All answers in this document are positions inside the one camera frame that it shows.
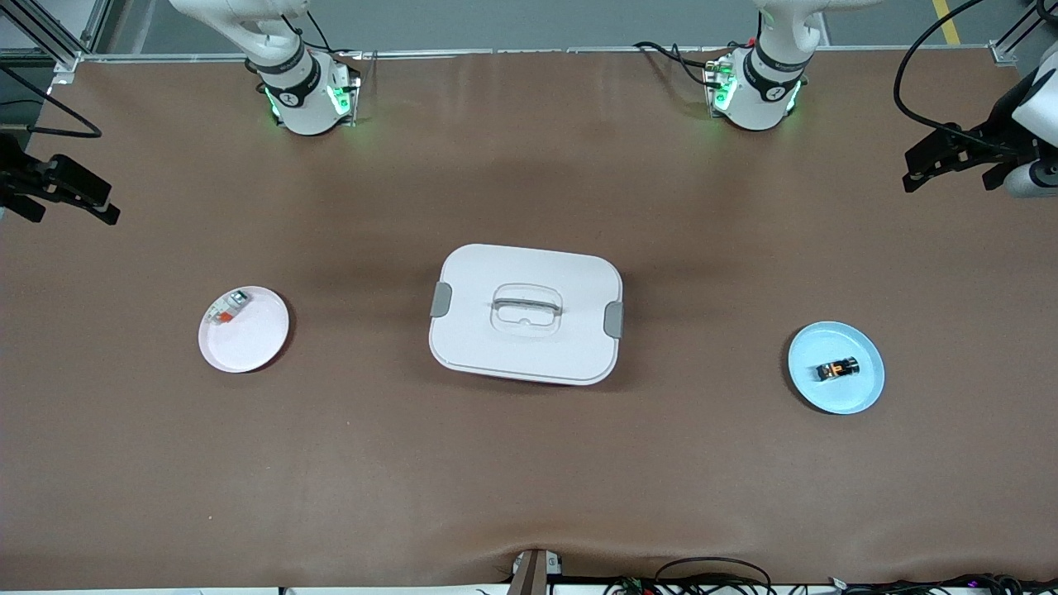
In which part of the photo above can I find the pink round plate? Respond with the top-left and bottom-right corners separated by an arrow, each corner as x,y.
198,286 -> 291,374

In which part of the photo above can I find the light blue round plate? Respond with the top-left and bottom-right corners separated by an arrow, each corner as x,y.
787,321 -> 886,415

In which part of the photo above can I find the white lidded storage box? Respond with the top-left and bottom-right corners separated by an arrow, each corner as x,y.
428,243 -> 625,387

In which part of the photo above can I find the brown table mat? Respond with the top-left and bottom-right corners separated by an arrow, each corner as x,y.
0,48 -> 1058,589

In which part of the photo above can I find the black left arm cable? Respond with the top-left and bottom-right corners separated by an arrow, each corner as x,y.
893,0 -> 1058,156

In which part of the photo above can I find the aluminium frame profile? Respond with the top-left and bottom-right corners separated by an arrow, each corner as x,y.
0,0 -> 112,88
988,0 -> 1058,67

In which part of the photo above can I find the white orange switch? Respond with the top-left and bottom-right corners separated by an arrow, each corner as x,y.
207,289 -> 251,326

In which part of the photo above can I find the black base cable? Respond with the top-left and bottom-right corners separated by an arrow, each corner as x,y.
632,37 -> 749,92

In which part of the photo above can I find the black cable bundle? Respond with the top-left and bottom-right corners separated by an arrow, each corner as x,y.
827,573 -> 1058,595

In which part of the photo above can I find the black looped cable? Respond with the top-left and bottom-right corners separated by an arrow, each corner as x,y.
653,556 -> 774,595

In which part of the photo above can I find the brown camera mount post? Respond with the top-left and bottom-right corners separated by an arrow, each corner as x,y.
506,548 -> 565,595

